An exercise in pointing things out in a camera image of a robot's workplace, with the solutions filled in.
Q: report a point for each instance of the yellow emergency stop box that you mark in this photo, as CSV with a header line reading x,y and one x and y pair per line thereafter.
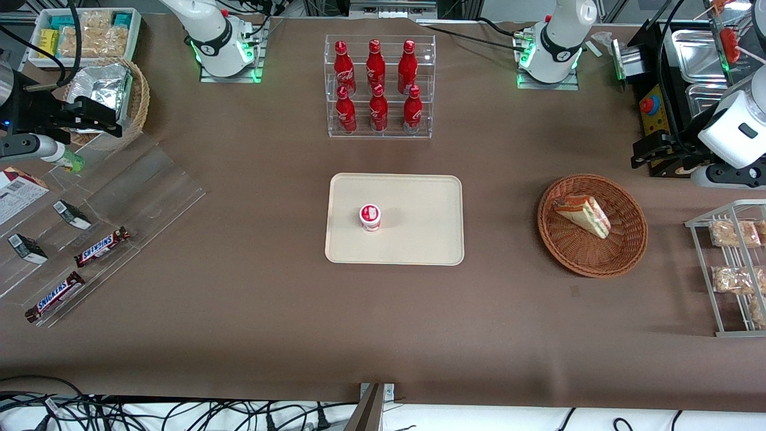
x,y
655,117

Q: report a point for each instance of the crumpled clear plastic wrap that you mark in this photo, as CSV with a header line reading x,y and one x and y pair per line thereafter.
x,y
604,39

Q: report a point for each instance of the steel warmer pan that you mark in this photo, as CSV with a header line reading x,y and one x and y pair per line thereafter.
x,y
697,57
706,99

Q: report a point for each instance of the white plastic bin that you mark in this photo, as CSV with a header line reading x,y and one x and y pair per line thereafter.
x,y
134,36

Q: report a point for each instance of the chrome metal block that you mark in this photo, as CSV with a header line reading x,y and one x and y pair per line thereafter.
x,y
628,60

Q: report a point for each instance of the brown table cover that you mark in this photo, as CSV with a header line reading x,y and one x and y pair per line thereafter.
x,y
239,335

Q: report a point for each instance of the red white printed carton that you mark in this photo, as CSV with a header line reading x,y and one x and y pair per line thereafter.
x,y
18,194

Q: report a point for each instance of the clear acrylic bottle rack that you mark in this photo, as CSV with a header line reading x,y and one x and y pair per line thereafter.
x,y
431,129

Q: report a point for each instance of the clear nut snack pack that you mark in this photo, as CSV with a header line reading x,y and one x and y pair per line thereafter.
x,y
762,231
759,311
736,280
733,233

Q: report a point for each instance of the red cola bottle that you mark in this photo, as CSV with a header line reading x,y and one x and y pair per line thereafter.
x,y
376,63
378,114
344,63
412,114
346,114
407,63

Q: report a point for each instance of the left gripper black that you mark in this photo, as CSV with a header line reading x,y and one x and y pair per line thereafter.
x,y
684,152

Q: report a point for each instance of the yellow snack box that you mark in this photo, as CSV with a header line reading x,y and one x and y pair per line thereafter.
x,y
48,43

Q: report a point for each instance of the dark metal beam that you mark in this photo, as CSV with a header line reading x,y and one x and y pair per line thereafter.
x,y
366,413

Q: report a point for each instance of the cream plastic tray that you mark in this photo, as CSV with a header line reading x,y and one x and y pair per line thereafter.
x,y
413,209

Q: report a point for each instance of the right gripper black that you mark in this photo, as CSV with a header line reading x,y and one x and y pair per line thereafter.
x,y
35,111

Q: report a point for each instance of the brown Snickers bar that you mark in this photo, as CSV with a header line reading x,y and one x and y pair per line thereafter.
x,y
102,246
55,296

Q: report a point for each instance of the red white yogurt cup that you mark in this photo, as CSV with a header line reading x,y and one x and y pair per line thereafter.
x,y
370,216

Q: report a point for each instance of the silver table bracket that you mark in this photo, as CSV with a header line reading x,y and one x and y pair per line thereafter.
x,y
389,390

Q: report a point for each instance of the teal snack box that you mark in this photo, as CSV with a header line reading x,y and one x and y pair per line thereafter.
x,y
122,20
61,21

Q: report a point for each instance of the light tan wicker basket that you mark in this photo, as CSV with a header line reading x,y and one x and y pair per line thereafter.
x,y
140,102

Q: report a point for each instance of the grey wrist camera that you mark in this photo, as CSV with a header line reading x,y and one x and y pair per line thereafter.
x,y
27,148
727,175

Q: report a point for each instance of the clear cracker snack pack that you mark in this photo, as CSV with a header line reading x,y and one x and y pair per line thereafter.
x,y
94,20
93,43

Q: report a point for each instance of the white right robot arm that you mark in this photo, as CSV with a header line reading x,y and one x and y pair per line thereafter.
x,y
212,30

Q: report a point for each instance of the white paper tag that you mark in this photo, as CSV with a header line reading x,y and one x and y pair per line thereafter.
x,y
595,49

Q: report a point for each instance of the red food skewer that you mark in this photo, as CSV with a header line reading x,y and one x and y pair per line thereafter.
x,y
729,45

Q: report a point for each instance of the small black white box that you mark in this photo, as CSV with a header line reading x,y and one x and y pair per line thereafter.
x,y
27,248
72,214

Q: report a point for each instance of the silver foil packet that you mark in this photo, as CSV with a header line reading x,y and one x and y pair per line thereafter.
x,y
102,81

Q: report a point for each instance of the clear acrylic display shelf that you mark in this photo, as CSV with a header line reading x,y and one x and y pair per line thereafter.
x,y
155,185

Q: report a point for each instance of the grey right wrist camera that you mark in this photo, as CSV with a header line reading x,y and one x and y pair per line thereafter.
x,y
27,148

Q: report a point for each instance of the triangle sandwich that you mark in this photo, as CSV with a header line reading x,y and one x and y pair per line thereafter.
x,y
583,215

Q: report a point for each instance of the green white small bottle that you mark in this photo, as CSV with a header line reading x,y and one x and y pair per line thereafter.
x,y
72,161

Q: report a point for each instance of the dark brown wicker basket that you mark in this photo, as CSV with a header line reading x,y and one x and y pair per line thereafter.
x,y
598,257

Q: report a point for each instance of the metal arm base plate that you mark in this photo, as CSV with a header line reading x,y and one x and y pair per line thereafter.
x,y
547,86
230,78

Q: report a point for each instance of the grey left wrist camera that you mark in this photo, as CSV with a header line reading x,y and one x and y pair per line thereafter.
x,y
727,175

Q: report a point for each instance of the black food warmer case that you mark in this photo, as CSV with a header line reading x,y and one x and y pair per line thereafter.
x,y
649,54

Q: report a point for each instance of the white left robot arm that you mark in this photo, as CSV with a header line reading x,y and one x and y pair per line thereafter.
x,y
556,36

